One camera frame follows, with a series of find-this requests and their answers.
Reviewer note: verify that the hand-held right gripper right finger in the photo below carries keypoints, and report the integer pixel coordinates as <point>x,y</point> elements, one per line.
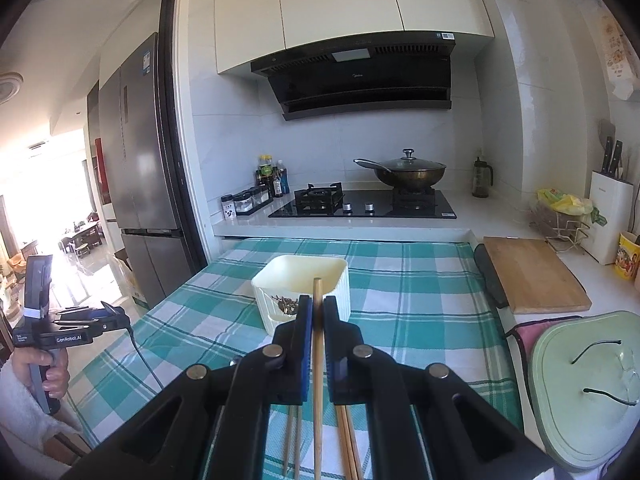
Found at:
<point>330,325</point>

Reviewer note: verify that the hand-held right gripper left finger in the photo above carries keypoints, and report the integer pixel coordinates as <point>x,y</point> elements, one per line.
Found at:
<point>308,325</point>

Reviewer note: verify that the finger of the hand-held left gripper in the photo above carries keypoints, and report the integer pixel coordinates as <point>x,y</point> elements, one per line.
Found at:
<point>100,322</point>
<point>95,309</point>

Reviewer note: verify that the white ribbed utensil container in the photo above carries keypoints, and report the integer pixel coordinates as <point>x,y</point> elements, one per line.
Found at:
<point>287,270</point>

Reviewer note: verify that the person's left forearm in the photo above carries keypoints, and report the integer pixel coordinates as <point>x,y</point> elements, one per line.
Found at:
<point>25,415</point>

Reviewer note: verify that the person's left hand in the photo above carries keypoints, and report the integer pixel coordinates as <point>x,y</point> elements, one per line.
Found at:
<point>30,365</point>

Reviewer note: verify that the teal checkered cloth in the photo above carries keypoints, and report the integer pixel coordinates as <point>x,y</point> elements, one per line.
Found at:
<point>425,310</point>

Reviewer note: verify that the black gas stove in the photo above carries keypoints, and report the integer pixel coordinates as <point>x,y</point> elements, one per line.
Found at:
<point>320,211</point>

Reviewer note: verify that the white jar with black cap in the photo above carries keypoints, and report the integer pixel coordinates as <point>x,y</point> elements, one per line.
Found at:
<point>228,209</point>

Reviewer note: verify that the dark sauce bottle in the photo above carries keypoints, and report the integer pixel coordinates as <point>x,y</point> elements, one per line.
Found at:
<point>276,185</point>

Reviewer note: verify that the blue liquid bottle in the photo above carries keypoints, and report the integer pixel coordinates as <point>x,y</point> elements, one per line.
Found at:
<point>284,180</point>

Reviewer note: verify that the grey refrigerator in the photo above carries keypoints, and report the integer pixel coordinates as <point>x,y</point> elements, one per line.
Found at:
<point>135,160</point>

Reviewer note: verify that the yellow cap sauce bottle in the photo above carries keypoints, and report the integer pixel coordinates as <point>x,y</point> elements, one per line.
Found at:
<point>265,167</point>

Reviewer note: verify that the black rubber pad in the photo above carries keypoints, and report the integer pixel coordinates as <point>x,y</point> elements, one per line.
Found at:
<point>490,275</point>

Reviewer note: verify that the wok with glass lid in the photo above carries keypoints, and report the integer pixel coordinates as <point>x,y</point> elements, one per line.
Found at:
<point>410,175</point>

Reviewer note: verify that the pink cloth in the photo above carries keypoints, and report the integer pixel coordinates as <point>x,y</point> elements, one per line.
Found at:
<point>530,332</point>

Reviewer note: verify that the dark glass jug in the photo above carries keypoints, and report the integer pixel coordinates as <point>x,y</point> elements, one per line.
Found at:
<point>481,180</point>

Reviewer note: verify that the wooden cutting board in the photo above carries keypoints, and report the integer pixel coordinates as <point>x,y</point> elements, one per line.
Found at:
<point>535,275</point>

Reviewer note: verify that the black range hood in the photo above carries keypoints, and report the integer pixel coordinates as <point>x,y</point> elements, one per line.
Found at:
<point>360,85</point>

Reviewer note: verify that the pale green lid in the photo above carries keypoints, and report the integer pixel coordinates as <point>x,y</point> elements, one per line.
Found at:
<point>565,385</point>

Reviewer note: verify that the yellow plastic bag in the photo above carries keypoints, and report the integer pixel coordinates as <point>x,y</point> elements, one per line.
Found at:
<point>565,202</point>

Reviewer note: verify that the white knife block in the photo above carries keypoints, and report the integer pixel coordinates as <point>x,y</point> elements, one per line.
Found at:
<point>607,220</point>

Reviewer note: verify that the yellow printed canister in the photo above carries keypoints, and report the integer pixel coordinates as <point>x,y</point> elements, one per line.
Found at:
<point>627,257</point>

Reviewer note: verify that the white wall cabinet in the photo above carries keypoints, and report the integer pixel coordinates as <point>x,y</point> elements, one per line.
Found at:
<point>340,0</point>

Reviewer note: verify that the wall poster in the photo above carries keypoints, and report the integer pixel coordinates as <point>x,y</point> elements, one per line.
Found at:
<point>617,55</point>

